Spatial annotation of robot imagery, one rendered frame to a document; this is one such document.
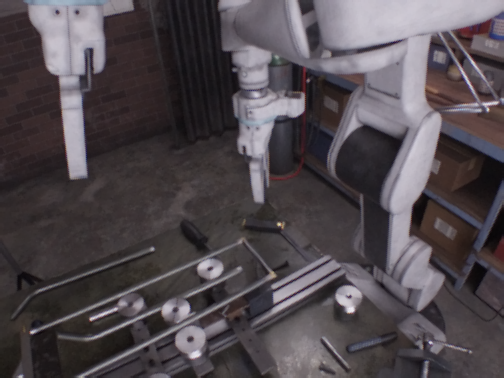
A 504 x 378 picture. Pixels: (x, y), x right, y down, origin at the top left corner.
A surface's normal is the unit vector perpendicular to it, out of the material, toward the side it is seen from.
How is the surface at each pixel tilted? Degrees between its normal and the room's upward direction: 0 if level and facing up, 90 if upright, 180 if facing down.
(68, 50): 89
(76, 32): 42
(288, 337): 0
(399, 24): 86
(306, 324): 0
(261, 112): 90
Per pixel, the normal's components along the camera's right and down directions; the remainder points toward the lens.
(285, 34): -0.78, 0.51
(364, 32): -0.10, 0.54
